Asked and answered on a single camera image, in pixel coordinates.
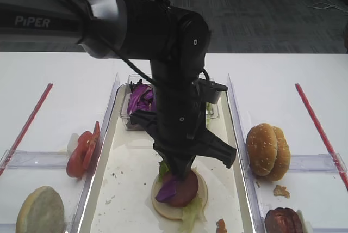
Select dark meat patties stack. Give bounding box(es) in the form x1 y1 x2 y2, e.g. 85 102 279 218
264 207 304 233

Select green lettuce pile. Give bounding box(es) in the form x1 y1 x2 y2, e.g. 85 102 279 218
206 102 213 128

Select bread crumb right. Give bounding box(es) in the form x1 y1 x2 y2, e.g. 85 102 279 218
273 185 290 199

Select white cable on floor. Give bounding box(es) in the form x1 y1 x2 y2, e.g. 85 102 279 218
303 0 348 14

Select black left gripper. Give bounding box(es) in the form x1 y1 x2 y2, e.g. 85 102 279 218
130 83 237 180

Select red rail strip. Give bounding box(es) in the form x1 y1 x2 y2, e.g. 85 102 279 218
295 83 347 188
0 83 53 175

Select purple cabbage leaves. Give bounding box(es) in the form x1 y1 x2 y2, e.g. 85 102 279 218
126 79 157 115

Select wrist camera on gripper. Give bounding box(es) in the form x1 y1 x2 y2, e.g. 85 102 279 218
192 78 228 104

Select sesame bun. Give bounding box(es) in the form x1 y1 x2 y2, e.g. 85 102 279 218
267 126 291 181
246 123 278 176

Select tomato slice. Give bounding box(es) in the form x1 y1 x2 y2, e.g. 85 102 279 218
66 131 92 178
83 121 100 170

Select pale bun bottom left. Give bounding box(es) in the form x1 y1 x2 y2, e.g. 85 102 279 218
15 186 66 233

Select right clear long divider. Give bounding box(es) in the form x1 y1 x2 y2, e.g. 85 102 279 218
227 75 265 232

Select sesame bun front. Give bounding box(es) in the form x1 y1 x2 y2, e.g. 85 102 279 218
246 123 278 176

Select food scrap on tray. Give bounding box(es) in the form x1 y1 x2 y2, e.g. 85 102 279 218
216 218 228 233

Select sesame bun back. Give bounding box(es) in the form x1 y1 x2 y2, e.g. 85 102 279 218
267 126 291 181

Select front tomato slice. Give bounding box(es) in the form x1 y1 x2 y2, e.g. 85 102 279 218
66 131 92 178

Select right clear cross divider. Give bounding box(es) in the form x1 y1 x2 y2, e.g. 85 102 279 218
288 154 347 173

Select left clear cross divider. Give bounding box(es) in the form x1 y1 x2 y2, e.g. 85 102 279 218
1 150 69 169

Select left red rail strip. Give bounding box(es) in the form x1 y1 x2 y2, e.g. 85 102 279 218
0 83 53 175

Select clear plastic salad container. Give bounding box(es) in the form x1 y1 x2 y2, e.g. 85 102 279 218
120 74 220 132

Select bottom bun on tray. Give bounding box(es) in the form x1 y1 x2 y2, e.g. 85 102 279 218
150 171 208 220

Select clear cross divider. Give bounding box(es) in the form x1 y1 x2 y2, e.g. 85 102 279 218
288 154 347 173
1 150 69 169

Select white metal tray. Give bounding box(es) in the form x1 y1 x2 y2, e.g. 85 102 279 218
82 85 252 232

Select purple cabbage piece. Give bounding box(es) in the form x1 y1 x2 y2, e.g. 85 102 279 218
155 174 182 203

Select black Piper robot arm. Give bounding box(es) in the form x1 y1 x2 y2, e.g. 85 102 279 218
1 0 236 178

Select back tomato slice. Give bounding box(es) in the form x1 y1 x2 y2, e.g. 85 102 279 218
83 121 100 170

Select pink meat patty slice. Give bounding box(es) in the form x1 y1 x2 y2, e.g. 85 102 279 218
168 170 198 207

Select white pusher behind tomato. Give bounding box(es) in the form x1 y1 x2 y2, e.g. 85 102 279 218
58 133 79 156

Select lettuce leaf under patty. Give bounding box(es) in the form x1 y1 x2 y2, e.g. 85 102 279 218
158 162 206 232

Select right red rail strip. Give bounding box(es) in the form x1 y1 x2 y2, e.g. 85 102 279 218
295 83 347 188

